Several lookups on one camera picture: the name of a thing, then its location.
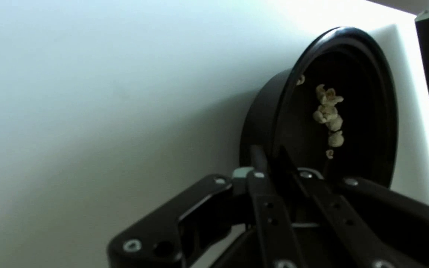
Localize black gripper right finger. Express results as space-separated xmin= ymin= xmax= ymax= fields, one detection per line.
xmin=279 ymin=149 xmax=414 ymax=268

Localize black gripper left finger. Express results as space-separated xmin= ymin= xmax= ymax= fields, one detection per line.
xmin=247 ymin=146 xmax=304 ymax=268

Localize black bowl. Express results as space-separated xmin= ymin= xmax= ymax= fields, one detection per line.
xmin=240 ymin=27 xmax=398 ymax=186

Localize popcorn pieces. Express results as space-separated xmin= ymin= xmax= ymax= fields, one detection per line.
xmin=313 ymin=84 xmax=344 ymax=148

